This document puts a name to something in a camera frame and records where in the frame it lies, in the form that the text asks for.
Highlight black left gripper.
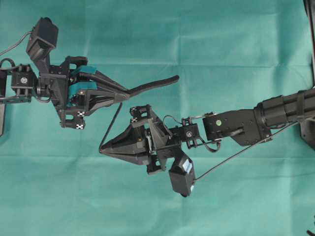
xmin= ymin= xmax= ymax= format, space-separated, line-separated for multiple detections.
xmin=35 ymin=56 xmax=130 ymax=129

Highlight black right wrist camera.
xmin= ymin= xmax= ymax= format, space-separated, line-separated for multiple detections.
xmin=169 ymin=149 xmax=195 ymax=197

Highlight thin black Velcro loop strip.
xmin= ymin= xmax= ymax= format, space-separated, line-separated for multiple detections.
xmin=98 ymin=102 xmax=123 ymax=153

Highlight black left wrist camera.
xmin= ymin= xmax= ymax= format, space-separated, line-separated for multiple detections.
xmin=26 ymin=17 xmax=59 ymax=73

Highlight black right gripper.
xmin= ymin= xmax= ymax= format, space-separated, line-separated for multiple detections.
xmin=101 ymin=105 xmax=178 ymax=175

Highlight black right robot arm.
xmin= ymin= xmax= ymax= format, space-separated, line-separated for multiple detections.
xmin=99 ymin=89 xmax=315 ymax=174

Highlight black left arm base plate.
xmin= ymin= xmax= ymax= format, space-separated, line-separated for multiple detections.
xmin=0 ymin=104 xmax=6 ymax=136

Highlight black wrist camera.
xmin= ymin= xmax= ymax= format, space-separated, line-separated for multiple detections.
xmin=26 ymin=17 xmax=59 ymax=73
xmin=169 ymin=149 xmax=195 ymax=197

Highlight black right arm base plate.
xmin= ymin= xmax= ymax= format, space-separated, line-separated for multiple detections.
xmin=300 ymin=118 xmax=315 ymax=149

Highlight black Velcro hook strip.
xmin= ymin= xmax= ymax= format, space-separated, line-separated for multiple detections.
xmin=126 ymin=75 xmax=180 ymax=97

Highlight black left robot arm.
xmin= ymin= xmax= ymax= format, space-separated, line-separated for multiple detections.
xmin=0 ymin=56 xmax=130 ymax=129

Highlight green table cloth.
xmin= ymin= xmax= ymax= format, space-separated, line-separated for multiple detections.
xmin=0 ymin=0 xmax=315 ymax=236

